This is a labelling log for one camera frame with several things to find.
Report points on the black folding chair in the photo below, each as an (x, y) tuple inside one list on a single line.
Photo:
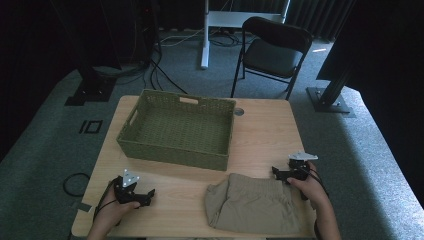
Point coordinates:
[(273, 56)]

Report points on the person's left hand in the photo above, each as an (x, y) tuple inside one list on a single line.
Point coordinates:
[(111, 211)]

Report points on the dark curtain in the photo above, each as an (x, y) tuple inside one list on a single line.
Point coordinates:
[(316, 16)]

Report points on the person's right hand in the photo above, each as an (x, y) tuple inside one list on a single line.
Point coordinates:
[(313, 191)]

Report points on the black equipment tower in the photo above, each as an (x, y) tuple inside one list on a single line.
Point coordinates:
[(140, 30)]

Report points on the grey table grommet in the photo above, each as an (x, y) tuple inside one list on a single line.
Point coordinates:
[(238, 111)]

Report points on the white desk frame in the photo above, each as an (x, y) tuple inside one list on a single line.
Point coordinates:
[(233, 18)]

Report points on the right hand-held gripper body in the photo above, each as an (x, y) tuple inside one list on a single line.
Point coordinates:
[(298, 171)]

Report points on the dark tape piece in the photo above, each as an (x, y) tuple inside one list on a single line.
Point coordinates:
[(84, 207)]

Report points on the black metal stand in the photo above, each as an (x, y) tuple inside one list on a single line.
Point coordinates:
[(328, 100), (91, 90)]

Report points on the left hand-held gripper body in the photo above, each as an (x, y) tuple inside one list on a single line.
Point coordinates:
[(125, 193)]

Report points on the beige pants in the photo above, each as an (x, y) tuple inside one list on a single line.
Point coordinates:
[(253, 203)]

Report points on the green woven basket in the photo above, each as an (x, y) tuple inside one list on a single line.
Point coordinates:
[(180, 130)]

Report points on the white tape strip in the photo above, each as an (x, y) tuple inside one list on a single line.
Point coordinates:
[(319, 50)]

